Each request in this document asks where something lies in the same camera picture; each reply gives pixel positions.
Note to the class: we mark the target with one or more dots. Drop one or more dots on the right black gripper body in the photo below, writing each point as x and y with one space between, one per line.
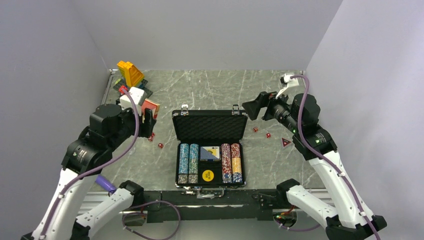
279 109

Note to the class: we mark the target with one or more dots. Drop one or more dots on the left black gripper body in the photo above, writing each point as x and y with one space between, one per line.
129 123

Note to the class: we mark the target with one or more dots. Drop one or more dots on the red playing card deck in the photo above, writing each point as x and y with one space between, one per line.
152 106

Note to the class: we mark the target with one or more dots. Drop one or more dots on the blue playing card deck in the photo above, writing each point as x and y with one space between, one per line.
210 154

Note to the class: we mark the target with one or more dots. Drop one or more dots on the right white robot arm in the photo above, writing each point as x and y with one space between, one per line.
348 218

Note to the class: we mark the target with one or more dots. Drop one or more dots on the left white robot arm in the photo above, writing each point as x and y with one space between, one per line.
109 126

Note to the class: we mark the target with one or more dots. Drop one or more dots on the red die left lower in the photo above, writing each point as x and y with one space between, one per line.
151 137

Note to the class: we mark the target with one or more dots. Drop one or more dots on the blue chip row far left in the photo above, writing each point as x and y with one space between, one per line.
183 169

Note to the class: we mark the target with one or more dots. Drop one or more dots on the red yellow chip row right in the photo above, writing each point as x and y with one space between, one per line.
236 163

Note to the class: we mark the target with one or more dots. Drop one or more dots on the yellow toy brick tower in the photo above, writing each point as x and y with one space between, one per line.
132 75

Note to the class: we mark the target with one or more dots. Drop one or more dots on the black poker chip case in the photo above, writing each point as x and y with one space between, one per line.
209 128

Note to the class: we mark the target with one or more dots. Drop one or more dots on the purple cylinder object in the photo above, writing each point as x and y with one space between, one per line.
105 184

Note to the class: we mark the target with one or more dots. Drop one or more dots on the yellow big blind button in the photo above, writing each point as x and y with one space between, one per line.
207 175

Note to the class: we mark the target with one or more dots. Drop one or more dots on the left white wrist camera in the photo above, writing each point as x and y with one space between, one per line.
137 95

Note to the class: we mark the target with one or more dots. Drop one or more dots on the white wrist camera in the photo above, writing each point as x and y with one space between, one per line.
289 83
137 95

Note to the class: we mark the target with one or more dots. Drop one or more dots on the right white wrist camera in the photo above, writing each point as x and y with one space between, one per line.
289 83

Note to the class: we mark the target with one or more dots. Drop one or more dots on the black front mounting rail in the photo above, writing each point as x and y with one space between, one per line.
259 204

